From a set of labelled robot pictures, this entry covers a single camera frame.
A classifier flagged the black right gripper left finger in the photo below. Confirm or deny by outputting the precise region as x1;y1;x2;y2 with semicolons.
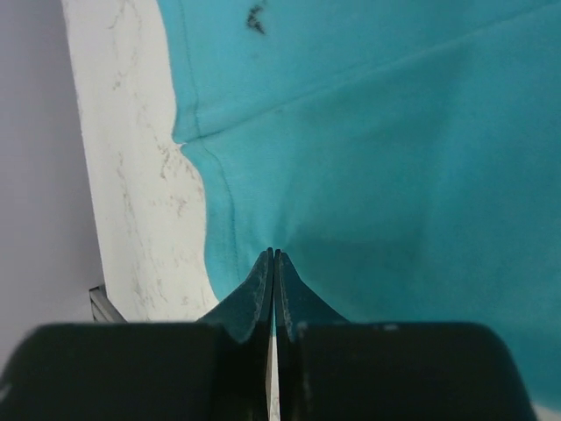
1;250;273;420

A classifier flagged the teal t shirt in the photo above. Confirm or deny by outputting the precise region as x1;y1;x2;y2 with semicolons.
159;1;560;409

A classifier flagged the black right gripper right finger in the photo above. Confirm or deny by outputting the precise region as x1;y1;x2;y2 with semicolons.
273;252;536;420

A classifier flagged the aluminium frame rail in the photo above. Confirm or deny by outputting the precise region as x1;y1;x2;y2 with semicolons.
89;284;126;324

